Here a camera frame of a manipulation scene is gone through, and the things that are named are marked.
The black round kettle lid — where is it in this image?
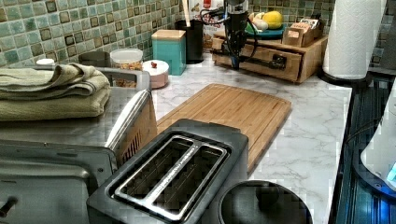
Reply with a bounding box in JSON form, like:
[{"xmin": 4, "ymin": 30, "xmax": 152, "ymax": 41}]
[{"xmin": 218, "ymin": 180, "xmax": 313, "ymax": 224}]

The white cap bottle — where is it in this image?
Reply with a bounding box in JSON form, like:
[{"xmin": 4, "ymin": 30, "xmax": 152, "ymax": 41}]
[{"xmin": 36, "ymin": 59, "xmax": 55, "ymax": 65}]

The black two-slot toaster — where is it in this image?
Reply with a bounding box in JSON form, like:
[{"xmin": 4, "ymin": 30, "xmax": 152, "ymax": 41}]
[{"xmin": 87, "ymin": 119, "xmax": 248, "ymax": 224}]

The folded beige towel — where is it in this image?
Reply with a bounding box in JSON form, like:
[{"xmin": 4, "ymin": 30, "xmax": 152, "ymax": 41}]
[{"xmin": 0, "ymin": 63, "xmax": 110, "ymax": 121}]

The bamboo cutting board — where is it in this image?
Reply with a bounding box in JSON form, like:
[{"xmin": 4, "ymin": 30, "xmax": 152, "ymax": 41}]
[{"xmin": 157, "ymin": 84, "xmax": 291, "ymax": 175}]

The paper towel roll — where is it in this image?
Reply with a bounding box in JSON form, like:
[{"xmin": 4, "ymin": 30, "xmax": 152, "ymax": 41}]
[{"xmin": 323, "ymin": 0, "xmax": 387, "ymax": 80}]

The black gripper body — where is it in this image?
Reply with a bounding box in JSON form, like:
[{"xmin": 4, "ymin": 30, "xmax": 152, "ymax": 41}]
[{"xmin": 224, "ymin": 0, "xmax": 248, "ymax": 70}]

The dark glass jar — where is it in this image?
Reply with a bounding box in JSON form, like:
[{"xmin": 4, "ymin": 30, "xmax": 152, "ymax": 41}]
[{"xmin": 78, "ymin": 51, "xmax": 111, "ymax": 67}]

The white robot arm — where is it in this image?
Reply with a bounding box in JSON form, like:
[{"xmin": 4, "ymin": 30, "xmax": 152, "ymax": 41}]
[{"xmin": 320, "ymin": 0, "xmax": 395, "ymax": 195}]

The clear plastic food jar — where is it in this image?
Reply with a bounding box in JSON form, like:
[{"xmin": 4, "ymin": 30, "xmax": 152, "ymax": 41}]
[{"xmin": 110, "ymin": 49, "xmax": 143, "ymax": 88}]

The white lidded pink bowl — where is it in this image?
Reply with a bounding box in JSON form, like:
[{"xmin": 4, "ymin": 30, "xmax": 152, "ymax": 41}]
[{"xmin": 143, "ymin": 60, "xmax": 169, "ymax": 89}]

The teal canister wooden lid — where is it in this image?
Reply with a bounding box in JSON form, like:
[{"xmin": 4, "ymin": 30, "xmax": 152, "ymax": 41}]
[{"xmin": 151, "ymin": 29, "xmax": 186, "ymax": 76}]

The cereal box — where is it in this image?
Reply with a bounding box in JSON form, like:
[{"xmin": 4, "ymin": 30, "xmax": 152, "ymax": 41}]
[{"xmin": 189, "ymin": 0, "xmax": 224, "ymax": 51}]

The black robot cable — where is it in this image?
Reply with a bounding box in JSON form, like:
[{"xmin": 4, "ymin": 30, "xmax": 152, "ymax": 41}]
[{"xmin": 199, "ymin": 6, "xmax": 260, "ymax": 60}]

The blue plate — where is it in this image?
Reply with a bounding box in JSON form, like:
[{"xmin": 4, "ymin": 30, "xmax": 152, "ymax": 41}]
[{"xmin": 245, "ymin": 24, "xmax": 286, "ymax": 40}]

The wooden drawer cabinet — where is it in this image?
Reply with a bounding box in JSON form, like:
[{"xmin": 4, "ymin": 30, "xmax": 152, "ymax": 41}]
[{"xmin": 212, "ymin": 31, "xmax": 329, "ymax": 84}]

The tea bag box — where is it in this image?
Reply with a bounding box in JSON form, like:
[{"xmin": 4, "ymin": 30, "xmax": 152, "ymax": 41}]
[{"xmin": 282, "ymin": 18, "xmax": 323, "ymax": 48}]

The wooden spoon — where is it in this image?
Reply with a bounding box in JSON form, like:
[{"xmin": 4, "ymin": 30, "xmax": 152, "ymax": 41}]
[{"xmin": 182, "ymin": 0, "xmax": 191, "ymax": 27}]

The black utensil holder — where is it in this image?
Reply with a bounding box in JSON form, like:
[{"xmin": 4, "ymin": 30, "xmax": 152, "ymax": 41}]
[{"xmin": 175, "ymin": 20, "xmax": 204, "ymax": 64}]

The stainless toaster oven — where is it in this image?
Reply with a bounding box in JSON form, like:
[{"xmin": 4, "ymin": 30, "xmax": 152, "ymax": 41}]
[{"xmin": 0, "ymin": 68, "xmax": 157, "ymax": 224}]

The yellow toy fruit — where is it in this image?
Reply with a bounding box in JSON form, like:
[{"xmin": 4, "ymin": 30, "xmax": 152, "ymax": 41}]
[{"xmin": 262, "ymin": 10, "xmax": 283, "ymax": 30}]

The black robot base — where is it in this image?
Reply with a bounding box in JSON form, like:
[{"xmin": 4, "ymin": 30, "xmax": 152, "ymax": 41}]
[{"xmin": 352, "ymin": 148, "xmax": 396, "ymax": 201}]

